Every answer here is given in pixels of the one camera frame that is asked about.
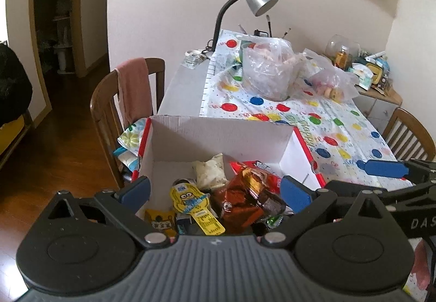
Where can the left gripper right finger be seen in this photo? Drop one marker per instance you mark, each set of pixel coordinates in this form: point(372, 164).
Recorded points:
point(311, 208)

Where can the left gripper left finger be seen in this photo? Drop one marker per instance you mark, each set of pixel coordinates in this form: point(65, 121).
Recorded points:
point(121, 207)

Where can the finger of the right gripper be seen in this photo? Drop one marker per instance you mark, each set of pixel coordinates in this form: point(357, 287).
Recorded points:
point(414, 170)
point(346, 189)

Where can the red orange snack bag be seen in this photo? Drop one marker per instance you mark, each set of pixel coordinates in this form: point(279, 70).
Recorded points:
point(260, 172)

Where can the yellow m&m packet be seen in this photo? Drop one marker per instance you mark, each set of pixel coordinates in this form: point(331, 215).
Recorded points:
point(163, 221)

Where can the yellow minion candy pack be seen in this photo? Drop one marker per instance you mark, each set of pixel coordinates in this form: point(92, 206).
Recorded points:
point(189, 200)

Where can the dark red foil snack bag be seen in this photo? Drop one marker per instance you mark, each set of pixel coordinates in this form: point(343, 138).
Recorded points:
point(235, 204)

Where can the cream yellow snack pouch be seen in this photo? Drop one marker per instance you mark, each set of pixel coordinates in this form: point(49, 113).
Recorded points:
point(210, 175)

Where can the dark brown chocolate wrapper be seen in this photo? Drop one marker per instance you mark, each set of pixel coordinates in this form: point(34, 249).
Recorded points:
point(271, 204)

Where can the green white snack bar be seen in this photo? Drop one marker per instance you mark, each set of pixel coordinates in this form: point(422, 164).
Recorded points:
point(273, 222)

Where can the white blue snack packet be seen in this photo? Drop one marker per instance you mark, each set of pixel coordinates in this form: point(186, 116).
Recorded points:
point(186, 225)

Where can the person right hand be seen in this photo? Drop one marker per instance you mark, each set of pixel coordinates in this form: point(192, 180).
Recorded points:
point(424, 263)

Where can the wooden chair right side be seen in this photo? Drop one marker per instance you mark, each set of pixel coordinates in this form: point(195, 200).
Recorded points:
point(407, 138)

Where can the wooden chair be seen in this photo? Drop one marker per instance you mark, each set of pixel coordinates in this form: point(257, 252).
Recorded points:
point(106, 118)
point(407, 138)

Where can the floral chair cushion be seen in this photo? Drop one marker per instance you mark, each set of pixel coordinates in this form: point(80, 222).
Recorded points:
point(128, 151)

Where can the red white cardboard box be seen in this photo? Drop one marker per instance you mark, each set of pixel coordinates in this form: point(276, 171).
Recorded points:
point(172, 143)

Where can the balloon birthday tablecloth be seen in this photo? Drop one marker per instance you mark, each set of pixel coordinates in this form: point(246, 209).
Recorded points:
point(340, 138)

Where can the wooden chair left side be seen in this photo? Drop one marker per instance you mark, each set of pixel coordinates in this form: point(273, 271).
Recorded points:
point(106, 118)

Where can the yellow box on cabinet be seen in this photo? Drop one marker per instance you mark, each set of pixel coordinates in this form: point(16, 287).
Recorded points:
point(377, 72)

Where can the pink towel on chair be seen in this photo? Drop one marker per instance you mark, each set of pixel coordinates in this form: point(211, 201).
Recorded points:
point(134, 93)

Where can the plastic bag with cookies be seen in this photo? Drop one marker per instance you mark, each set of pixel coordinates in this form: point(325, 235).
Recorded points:
point(328, 80)

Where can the glass jar amber contents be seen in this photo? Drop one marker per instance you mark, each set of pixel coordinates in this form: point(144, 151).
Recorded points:
point(342, 51)

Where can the large clear plastic bag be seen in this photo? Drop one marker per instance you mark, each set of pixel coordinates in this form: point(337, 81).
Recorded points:
point(270, 66)

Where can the black jacket pile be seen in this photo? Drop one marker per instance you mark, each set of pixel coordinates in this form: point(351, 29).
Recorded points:
point(15, 87)

